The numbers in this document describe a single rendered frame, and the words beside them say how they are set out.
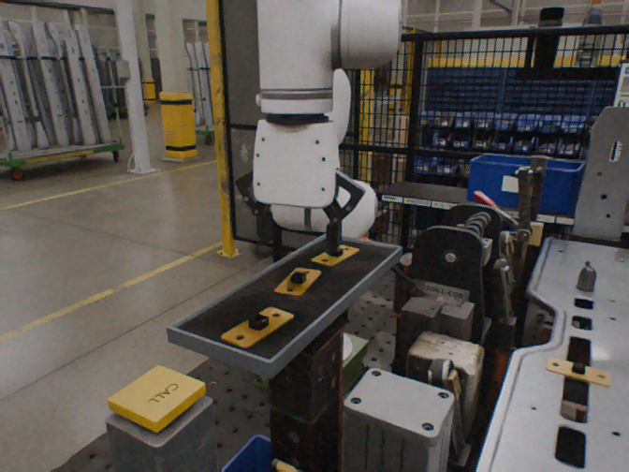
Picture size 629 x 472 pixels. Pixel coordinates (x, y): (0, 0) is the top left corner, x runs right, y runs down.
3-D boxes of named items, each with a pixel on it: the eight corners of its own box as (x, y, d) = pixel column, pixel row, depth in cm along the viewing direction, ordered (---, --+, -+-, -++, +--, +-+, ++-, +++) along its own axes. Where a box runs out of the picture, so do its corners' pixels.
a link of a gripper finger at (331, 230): (326, 202, 57) (325, 255, 59) (351, 205, 56) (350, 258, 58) (333, 197, 59) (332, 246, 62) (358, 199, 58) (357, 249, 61)
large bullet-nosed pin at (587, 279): (592, 300, 98) (598, 270, 96) (574, 296, 100) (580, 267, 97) (592, 293, 101) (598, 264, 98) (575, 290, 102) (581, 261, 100)
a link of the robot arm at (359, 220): (295, 266, 117) (298, 170, 109) (370, 272, 116) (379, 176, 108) (287, 287, 106) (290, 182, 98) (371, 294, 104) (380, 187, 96)
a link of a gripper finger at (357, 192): (303, 160, 57) (300, 205, 59) (366, 168, 55) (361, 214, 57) (306, 158, 58) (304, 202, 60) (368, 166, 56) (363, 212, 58)
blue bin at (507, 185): (569, 215, 139) (577, 170, 135) (464, 199, 156) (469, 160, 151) (577, 203, 152) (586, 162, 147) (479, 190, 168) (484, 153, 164)
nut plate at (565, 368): (610, 374, 71) (612, 367, 71) (610, 388, 68) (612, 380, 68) (548, 358, 75) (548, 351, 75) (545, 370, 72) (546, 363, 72)
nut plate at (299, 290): (300, 298, 59) (300, 288, 59) (272, 293, 60) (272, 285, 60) (322, 272, 67) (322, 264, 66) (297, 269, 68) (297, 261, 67)
